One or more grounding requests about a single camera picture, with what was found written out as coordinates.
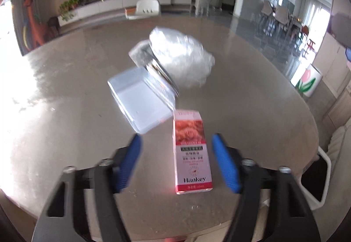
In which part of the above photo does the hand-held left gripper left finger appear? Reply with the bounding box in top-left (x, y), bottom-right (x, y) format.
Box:
top-left (32, 134), bottom-right (143, 242)

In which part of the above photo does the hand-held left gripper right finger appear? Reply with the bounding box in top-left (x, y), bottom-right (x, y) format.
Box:
top-left (212, 133), bottom-right (322, 242)

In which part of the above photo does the pink and white carton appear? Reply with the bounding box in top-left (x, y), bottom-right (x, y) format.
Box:
top-left (172, 110), bottom-right (214, 195)

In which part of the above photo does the clear plastic box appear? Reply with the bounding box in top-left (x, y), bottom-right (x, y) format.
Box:
top-left (107, 66), bottom-right (179, 133)

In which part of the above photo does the clear plastic bag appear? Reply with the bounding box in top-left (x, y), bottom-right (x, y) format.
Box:
top-left (129, 27), bottom-right (216, 89)

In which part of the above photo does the white chair with black seat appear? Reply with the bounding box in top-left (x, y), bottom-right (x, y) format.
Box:
top-left (300, 125), bottom-right (351, 210)

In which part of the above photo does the white bin with tulip print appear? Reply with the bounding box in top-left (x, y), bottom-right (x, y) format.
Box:
top-left (291, 64), bottom-right (322, 98)

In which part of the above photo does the red small chair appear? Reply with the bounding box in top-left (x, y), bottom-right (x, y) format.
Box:
top-left (303, 38), bottom-right (316, 58)

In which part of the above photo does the white plastic chair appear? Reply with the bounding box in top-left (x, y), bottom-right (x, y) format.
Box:
top-left (135, 0), bottom-right (161, 17)

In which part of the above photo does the white low cabinet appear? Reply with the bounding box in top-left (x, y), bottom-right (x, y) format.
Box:
top-left (58, 0), bottom-right (192, 26)

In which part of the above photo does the dining table with chairs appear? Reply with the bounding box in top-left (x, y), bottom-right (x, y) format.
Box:
top-left (259, 1), bottom-right (302, 34)

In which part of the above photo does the white stool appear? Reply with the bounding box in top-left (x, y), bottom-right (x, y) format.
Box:
top-left (194, 0), bottom-right (210, 15)

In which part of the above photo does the potted green plant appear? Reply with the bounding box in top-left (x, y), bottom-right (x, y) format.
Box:
top-left (59, 0), bottom-right (79, 22)

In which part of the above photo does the orange dinosaur toy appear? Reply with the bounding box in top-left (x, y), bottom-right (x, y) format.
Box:
top-left (22, 0), bottom-right (49, 48)

